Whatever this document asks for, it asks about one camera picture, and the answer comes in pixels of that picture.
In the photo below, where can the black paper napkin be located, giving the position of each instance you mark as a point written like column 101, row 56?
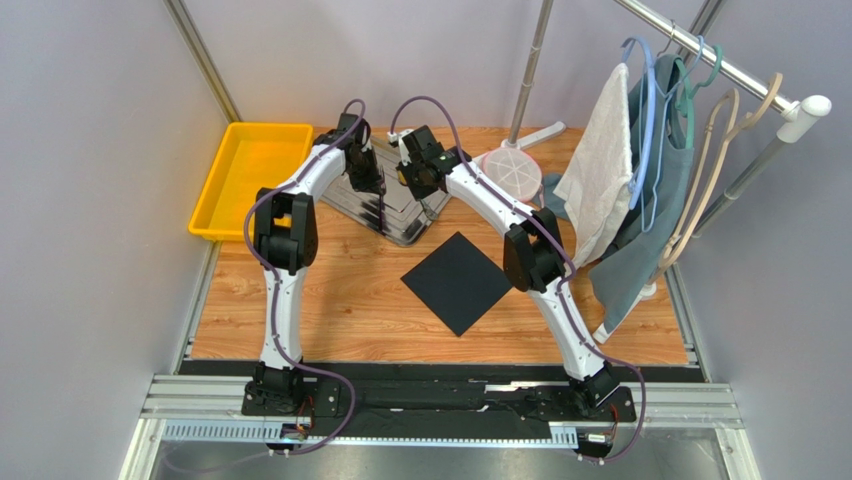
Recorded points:
column 458, row 283

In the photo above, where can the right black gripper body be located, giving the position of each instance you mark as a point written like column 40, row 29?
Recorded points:
column 421, row 180

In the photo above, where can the green clothes hanger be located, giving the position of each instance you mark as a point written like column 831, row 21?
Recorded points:
column 684, row 102

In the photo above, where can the teal grey garment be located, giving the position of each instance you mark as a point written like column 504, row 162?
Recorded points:
column 633, row 256

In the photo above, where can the metal clothes rack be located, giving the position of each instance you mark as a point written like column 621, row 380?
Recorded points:
column 799, row 116

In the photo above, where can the purple iridescent fork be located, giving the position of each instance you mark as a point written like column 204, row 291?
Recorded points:
column 381, row 214

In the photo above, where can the beige clothes hanger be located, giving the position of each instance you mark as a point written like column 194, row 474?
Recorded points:
column 750, row 119
column 720, row 129

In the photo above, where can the yellow plastic bin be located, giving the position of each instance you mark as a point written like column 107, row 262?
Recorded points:
column 251, row 156

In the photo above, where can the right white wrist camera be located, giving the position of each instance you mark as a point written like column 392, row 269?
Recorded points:
column 396, row 140

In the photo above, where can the white towel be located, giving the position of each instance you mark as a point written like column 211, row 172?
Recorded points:
column 594, row 187

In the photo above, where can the silver metal tray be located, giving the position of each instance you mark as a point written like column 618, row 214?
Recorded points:
column 405, row 219

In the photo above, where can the pink white round container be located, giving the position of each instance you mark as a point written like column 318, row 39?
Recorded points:
column 514, row 171

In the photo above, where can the blue clothes hanger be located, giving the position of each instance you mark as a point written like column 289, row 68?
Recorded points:
column 657, row 133

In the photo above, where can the gold iridescent spoon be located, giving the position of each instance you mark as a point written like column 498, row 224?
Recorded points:
column 431, row 213

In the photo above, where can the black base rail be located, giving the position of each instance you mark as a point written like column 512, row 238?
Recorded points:
column 438, row 401

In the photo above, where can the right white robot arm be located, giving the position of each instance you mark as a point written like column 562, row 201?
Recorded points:
column 534, row 259

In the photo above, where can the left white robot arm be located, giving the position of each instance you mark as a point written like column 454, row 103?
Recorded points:
column 284, row 238

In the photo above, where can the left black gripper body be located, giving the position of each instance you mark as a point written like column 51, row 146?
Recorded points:
column 364, row 176

